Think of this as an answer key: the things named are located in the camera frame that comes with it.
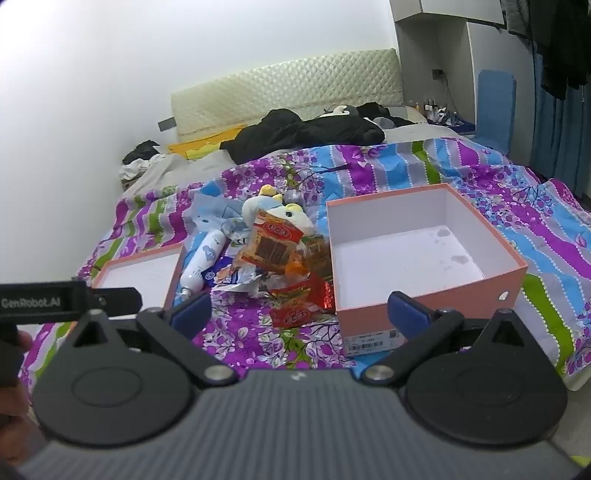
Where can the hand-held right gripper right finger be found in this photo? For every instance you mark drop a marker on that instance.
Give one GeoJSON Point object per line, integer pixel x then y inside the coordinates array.
{"type": "Point", "coordinates": [407, 314]}

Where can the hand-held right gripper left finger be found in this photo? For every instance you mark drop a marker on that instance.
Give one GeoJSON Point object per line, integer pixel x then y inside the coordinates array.
{"type": "Point", "coordinates": [191, 310]}

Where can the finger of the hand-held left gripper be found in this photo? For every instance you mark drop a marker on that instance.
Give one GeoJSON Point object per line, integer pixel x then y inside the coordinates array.
{"type": "Point", "coordinates": [117, 299]}

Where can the pink cardboard box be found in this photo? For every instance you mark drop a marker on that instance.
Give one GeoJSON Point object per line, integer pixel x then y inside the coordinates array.
{"type": "Point", "coordinates": [392, 258]}

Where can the orange snack packet red label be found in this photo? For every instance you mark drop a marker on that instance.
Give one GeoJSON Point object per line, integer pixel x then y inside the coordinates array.
{"type": "Point", "coordinates": [268, 244]}

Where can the person's left hand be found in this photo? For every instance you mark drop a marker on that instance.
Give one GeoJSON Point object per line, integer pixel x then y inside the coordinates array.
{"type": "Point", "coordinates": [25, 342]}

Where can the pink box lid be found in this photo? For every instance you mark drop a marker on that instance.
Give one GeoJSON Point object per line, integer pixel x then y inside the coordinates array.
{"type": "Point", "coordinates": [134, 277]}

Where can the white tube bottle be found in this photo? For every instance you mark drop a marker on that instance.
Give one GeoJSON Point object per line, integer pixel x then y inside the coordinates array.
{"type": "Point", "coordinates": [203, 258]}

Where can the crumpled silver wrapper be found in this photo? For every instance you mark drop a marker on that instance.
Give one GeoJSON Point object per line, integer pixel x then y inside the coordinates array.
{"type": "Point", "coordinates": [247, 286]}

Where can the light blue plastic bag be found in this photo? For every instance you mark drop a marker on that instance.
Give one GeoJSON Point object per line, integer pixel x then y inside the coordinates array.
{"type": "Point", "coordinates": [212, 210]}

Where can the small red snack packet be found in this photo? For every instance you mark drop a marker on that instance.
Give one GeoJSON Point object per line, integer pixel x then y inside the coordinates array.
{"type": "Point", "coordinates": [295, 317]}

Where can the yellow snack packet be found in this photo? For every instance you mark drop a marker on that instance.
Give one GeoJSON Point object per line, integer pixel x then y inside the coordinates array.
{"type": "Point", "coordinates": [318, 254]}

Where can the red foil snack packet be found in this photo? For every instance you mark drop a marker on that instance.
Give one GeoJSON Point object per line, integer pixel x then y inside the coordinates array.
{"type": "Point", "coordinates": [300, 293]}

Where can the small orange snack packet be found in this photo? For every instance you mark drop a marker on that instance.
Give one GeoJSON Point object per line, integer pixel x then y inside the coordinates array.
{"type": "Point", "coordinates": [295, 267]}

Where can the grey bed sheet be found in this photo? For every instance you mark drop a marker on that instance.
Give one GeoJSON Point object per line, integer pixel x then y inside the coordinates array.
{"type": "Point", "coordinates": [166, 173]}

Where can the white and blue plush toy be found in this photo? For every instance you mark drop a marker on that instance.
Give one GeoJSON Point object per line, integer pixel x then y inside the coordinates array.
{"type": "Point", "coordinates": [299, 219]}

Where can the pile of clothes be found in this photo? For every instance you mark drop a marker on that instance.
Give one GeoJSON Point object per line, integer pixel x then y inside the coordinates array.
{"type": "Point", "coordinates": [138, 159]}

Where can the floral striped blanket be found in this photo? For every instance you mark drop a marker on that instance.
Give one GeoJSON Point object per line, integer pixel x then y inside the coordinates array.
{"type": "Point", "coordinates": [415, 161]}

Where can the yellow pillow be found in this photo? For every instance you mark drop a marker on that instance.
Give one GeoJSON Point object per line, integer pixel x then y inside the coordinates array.
{"type": "Point", "coordinates": [198, 145]}

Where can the black jacket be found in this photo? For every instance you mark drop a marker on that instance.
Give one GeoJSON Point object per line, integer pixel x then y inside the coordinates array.
{"type": "Point", "coordinates": [314, 134]}

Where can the dark garment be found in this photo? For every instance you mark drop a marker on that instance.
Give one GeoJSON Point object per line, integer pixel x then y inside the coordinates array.
{"type": "Point", "coordinates": [374, 111]}

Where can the group of small bottles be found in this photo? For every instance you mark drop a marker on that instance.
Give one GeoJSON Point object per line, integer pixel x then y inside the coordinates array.
{"type": "Point", "coordinates": [431, 108]}

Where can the blue curtain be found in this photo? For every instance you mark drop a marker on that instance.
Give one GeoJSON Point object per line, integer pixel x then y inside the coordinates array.
{"type": "Point", "coordinates": [558, 134]}

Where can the cream quilted headboard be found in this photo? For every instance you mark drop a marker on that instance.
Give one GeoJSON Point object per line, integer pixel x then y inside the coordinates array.
{"type": "Point", "coordinates": [286, 83]}

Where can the white cabinet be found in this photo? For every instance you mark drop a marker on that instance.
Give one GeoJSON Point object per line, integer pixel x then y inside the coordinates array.
{"type": "Point", "coordinates": [425, 37]}

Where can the hanging dark clothes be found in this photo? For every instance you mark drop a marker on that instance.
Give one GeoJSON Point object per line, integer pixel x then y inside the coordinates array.
{"type": "Point", "coordinates": [558, 46]}

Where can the wall outlet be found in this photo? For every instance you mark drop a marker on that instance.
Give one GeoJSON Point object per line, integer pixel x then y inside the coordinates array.
{"type": "Point", "coordinates": [437, 73]}

